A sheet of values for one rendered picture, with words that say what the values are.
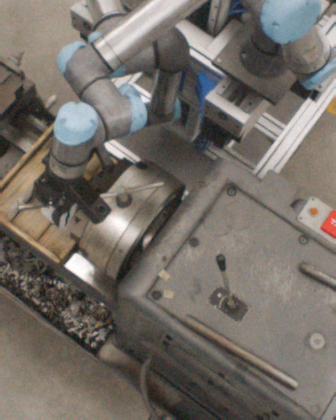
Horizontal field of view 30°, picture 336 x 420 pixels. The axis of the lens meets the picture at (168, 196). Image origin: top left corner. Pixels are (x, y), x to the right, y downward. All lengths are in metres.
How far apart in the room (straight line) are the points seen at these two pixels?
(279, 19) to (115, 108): 0.35
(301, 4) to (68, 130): 0.49
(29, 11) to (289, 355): 2.43
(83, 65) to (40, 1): 2.18
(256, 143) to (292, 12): 1.62
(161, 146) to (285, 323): 1.44
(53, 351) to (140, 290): 1.29
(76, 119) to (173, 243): 0.45
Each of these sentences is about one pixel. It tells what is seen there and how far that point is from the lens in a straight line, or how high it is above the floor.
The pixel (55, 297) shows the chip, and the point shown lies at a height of 0.60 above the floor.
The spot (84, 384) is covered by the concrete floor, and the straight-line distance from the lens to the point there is 2.67.
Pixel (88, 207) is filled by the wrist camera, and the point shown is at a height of 1.44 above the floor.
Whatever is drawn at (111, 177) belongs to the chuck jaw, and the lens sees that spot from 1.64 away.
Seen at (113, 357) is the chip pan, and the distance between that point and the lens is 2.14.
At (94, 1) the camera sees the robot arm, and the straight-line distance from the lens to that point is 1.64.
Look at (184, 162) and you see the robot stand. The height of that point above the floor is 0.21.
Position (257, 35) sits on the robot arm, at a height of 1.30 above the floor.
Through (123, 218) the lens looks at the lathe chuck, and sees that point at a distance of 1.52.
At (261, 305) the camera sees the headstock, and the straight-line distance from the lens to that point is 1.47.
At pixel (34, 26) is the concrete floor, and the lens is 3.36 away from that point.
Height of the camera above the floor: 2.66
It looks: 68 degrees down
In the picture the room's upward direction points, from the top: 11 degrees clockwise
